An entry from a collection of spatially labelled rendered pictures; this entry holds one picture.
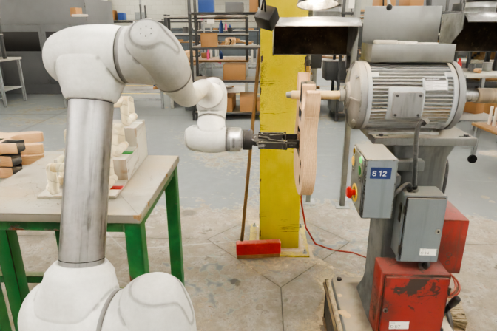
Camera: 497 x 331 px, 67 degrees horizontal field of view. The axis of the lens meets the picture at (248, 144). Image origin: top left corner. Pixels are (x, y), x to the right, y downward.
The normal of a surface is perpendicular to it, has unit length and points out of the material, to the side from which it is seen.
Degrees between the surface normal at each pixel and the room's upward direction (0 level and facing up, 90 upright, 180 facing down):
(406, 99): 90
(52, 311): 67
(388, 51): 90
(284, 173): 90
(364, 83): 59
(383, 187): 90
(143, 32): 54
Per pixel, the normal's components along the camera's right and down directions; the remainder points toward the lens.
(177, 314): 0.79, -0.17
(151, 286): 0.10, -0.95
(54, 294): -0.26, -0.11
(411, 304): -0.04, 0.30
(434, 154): -0.04, 0.56
